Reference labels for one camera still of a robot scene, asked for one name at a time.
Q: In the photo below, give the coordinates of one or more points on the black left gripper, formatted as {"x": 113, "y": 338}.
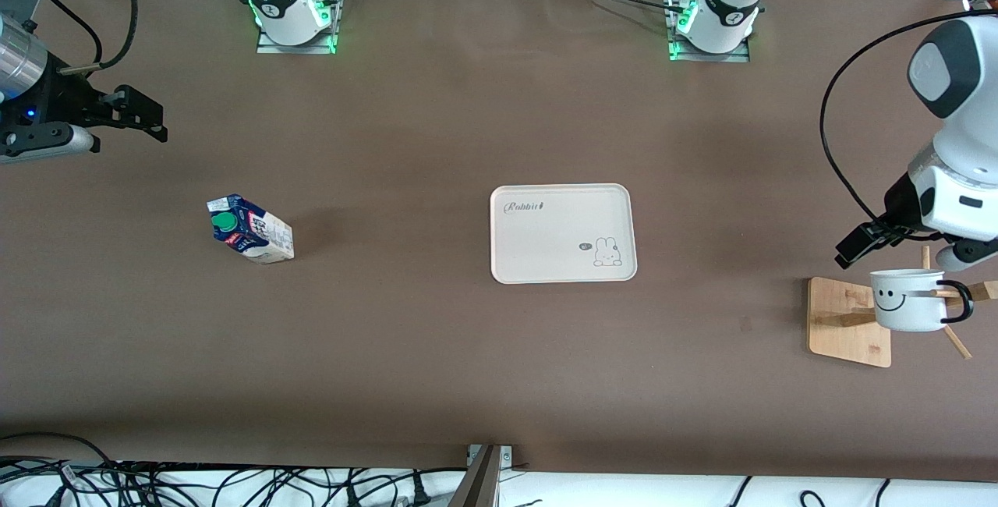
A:
{"x": 902, "y": 200}

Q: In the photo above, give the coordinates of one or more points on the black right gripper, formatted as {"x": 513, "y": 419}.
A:
{"x": 53, "y": 98}

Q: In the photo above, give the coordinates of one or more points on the white smiley face cup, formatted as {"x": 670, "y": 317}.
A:
{"x": 904, "y": 312}

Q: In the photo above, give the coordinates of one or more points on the blue white milk carton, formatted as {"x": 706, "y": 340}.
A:
{"x": 261, "y": 238}

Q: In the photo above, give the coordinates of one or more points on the beige rabbit print tray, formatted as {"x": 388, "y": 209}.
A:
{"x": 546, "y": 242}

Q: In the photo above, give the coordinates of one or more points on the wooden mug stand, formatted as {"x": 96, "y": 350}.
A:
{"x": 846, "y": 339}

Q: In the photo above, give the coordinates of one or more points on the brown table cover mat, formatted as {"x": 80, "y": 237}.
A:
{"x": 390, "y": 140}

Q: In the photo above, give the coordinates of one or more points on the black power plug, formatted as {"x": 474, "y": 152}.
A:
{"x": 421, "y": 493}

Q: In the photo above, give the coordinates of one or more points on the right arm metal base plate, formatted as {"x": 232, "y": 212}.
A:
{"x": 269, "y": 48}

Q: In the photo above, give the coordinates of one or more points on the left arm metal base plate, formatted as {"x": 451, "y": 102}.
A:
{"x": 702, "y": 58}

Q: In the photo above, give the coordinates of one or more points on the grey metal camera post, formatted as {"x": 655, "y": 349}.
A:
{"x": 479, "y": 483}

